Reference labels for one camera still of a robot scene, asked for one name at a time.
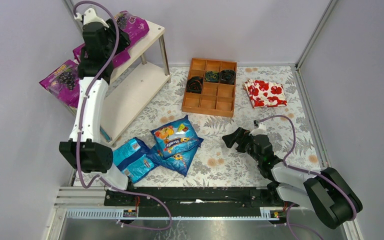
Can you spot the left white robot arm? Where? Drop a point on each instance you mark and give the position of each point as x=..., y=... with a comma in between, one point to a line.
x=84, y=149

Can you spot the purple grape candy bag stack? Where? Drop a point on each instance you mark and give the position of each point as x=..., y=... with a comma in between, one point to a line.
x=63, y=83

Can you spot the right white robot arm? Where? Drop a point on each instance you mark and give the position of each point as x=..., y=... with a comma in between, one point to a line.
x=324, y=192

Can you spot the white two-tier shelf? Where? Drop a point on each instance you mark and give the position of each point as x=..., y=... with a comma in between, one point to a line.
x=135, y=84

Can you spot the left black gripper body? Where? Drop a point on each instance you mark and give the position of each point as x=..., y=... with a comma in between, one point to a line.
x=113, y=38

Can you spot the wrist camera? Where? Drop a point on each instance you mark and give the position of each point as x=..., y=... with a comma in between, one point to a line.
x=260, y=128
x=90, y=16

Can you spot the black rolled item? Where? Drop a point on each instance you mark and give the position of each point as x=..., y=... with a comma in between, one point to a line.
x=227, y=76
x=194, y=85

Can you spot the teal blue snack bag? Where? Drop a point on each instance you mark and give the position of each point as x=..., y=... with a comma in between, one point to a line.
x=133, y=159

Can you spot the purple grape candy bag front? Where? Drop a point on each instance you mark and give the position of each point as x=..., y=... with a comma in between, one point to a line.
x=120, y=57

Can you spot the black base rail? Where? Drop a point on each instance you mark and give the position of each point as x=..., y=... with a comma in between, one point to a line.
x=197, y=202

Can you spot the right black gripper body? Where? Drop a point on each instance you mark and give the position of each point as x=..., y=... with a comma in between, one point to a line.
x=245, y=141

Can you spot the red floral folded cloth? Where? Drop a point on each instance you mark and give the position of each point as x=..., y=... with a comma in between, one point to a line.
x=262, y=93

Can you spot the black rolled item left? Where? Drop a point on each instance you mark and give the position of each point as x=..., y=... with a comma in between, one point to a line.
x=194, y=85

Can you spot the blue fruit candy bag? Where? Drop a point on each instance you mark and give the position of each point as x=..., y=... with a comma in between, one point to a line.
x=175, y=137

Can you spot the black rolled item right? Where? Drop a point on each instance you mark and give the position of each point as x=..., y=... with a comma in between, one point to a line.
x=227, y=76

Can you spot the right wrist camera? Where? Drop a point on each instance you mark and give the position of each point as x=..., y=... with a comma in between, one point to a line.
x=260, y=128

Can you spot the blue candy bag underneath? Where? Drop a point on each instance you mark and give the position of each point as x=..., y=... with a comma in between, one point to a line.
x=180, y=162

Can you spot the floral table mat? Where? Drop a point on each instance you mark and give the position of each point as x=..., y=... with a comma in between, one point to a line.
x=215, y=165

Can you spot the orange wooden compartment tray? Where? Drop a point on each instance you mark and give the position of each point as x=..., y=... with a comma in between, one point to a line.
x=216, y=99

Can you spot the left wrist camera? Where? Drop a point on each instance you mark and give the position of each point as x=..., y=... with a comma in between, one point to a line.
x=90, y=16

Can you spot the dark green rolled item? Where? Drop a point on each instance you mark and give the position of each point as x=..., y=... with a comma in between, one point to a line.
x=212, y=76

